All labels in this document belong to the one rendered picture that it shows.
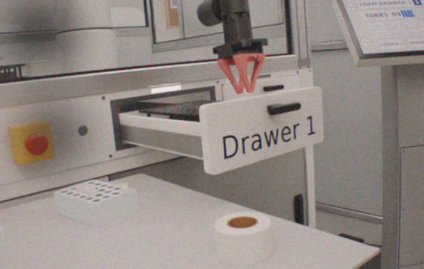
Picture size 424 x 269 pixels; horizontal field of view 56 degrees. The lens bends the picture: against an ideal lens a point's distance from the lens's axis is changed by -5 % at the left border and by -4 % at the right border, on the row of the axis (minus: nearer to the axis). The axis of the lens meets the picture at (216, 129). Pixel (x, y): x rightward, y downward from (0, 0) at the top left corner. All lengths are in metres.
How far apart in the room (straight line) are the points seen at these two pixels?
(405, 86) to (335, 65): 0.92
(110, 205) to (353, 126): 1.96
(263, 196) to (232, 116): 0.62
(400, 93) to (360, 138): 0.89
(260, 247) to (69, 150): 0.52
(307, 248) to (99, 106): 0.56
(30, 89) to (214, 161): 0.40
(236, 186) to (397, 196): 0.75
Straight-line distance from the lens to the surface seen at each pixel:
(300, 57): 1.32
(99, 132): 0.91
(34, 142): 0.79
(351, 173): 2.56
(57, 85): 0.88
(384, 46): 1.50
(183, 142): 0.73
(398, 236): 1.78
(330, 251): 0.53
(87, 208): 0.68
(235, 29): 0.81
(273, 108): 0.68
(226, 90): 1.08
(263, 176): 1.24
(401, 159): 1.68
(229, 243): 0.49
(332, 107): 2.54
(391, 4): 1.67
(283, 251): 0.53
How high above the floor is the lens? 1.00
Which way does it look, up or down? 10 degrees down
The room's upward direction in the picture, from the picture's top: 5 degrees counter-clockwise
